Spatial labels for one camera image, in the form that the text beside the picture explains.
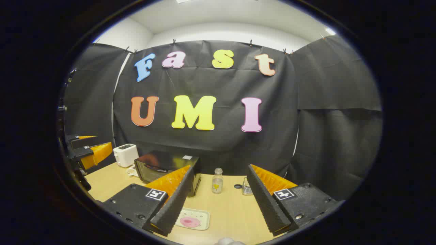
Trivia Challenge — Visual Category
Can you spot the pink round food slice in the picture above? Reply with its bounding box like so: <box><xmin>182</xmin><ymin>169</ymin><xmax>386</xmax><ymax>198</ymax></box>
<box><xmin>180</xmin><ymin>217</ymin><xmax>201</xmax><ymax>228</ymax></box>

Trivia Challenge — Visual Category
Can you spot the black electric oven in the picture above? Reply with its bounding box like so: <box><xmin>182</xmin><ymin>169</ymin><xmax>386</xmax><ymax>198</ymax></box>
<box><xmin>134</xmin><ymin>150</ymin><xmax>201</xmax><ymax>197</ymax></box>

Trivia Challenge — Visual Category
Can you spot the white toaster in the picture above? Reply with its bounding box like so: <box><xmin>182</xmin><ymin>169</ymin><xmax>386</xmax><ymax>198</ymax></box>
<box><xmin>113</xmin><ymin>144</ymin><xmax>139</xmax><ymax>168</ymax></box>

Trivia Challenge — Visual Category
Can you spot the white square plate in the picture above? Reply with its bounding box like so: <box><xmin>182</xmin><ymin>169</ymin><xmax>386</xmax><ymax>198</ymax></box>
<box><xmin>175</xmin><ymin>208</ymin><xmax>210</xmax><ymax>231</ymax></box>

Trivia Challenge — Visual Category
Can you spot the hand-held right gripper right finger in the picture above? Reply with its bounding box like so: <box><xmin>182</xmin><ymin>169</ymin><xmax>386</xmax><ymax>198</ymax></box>
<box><xmin>246</xmin><ymin>164</ymin><xmax>338</xmax><ymax>237</ymax></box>

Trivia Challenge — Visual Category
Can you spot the clear utensil holder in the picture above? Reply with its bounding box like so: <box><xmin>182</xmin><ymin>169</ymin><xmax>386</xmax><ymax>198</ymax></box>
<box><xmin>242</xmin><ymin>176</ymin><xmax>254</xmax><ymax>196</ymax></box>

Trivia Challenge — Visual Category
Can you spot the clear glass bottle yellow label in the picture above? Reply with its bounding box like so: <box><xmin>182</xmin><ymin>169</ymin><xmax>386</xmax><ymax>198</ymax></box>
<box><xmin>212</xmin><ymin>168</ymin><xmax>224</xmax><ymax>194</ymax></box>

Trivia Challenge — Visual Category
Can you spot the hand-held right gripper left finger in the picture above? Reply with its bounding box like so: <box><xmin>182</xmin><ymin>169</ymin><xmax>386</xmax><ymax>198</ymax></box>
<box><xmin>102</xmin><ymin>165</ymin><xmax>194</xmax><ymax>237</ymax></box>

